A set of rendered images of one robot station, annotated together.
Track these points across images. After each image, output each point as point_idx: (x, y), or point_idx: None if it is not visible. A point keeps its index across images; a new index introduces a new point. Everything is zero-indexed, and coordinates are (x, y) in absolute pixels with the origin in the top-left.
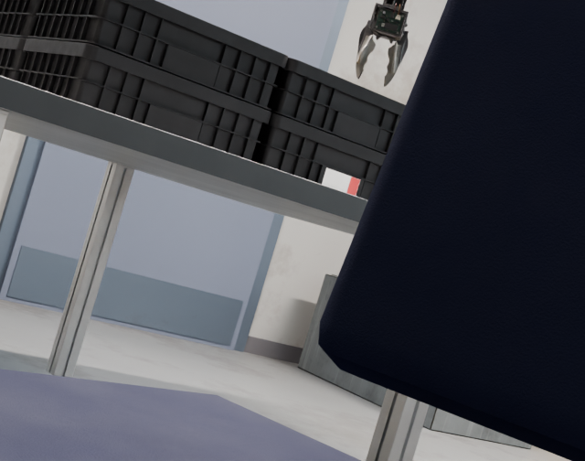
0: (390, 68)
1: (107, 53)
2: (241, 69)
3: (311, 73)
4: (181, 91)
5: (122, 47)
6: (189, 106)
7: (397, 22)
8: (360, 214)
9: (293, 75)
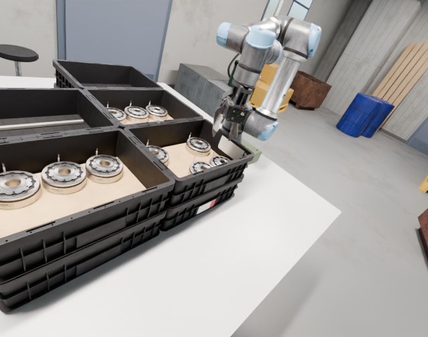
0: (233, 132)
1: (17, 280)
2: (142, 205)
3: (190, 181)
4: (99, 247)
5: (31, 262)
6: (109, 243)
7: (241, 116)
8: (233, 333)
9: None
